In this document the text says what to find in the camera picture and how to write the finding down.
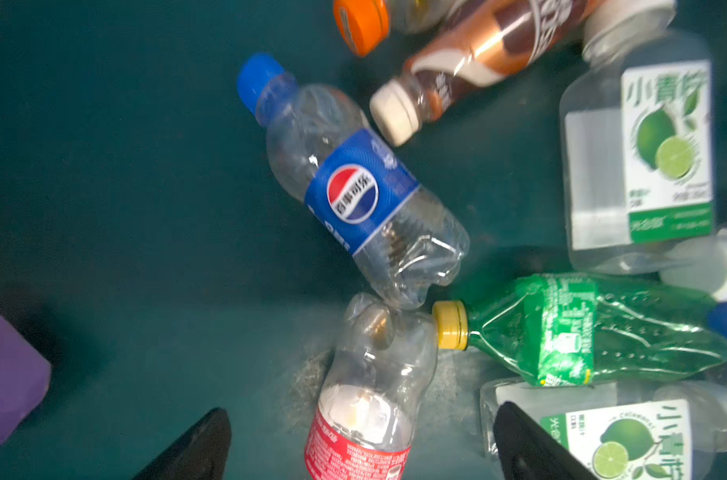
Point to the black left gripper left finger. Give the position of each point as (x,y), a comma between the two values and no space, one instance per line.
(199,453)

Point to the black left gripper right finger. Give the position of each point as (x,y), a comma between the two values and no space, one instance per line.
(526,451)

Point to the lime label bottle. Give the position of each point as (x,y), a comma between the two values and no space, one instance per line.
(638,142)
(625,429)

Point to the green sprite bottle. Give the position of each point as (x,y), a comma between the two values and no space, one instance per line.
(575,329)

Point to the red label cola bottle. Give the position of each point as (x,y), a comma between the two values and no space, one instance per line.
(364,423)

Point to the pink label white cap bottle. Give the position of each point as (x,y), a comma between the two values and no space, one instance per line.
(701,265)

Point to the blue pepsi bottle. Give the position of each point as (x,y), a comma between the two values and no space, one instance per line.
(323,152)

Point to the purple toy spatula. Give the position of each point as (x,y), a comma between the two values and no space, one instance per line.
(24,379)

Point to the upright lime label bottle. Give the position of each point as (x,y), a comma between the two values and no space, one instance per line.
(638,142)

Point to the brown coffee drink bottle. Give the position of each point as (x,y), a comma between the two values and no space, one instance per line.
(482,43)

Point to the orange cap soda bottle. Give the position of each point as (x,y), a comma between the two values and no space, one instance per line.
(364,24)

